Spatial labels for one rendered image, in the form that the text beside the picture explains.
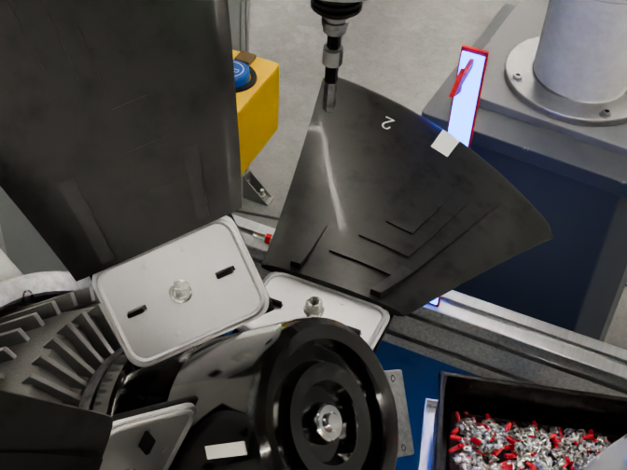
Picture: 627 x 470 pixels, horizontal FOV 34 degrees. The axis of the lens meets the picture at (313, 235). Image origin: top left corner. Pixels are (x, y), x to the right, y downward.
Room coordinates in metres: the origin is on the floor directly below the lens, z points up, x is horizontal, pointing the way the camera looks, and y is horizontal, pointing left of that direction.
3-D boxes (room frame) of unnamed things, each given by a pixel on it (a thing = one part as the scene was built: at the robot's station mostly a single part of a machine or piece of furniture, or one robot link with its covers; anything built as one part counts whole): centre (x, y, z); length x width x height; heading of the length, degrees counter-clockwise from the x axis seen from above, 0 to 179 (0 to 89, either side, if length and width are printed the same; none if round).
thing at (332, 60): (0.44, 0.00, 1.38); 0.01 x 0.01 x 0.05
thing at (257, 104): (0.88, 0.14, 1.02); 0.16 x 0.10 x 0.11; 68
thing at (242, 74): (0.87, 0.10, 1.08); 0.04 x 0.04 x 0.02
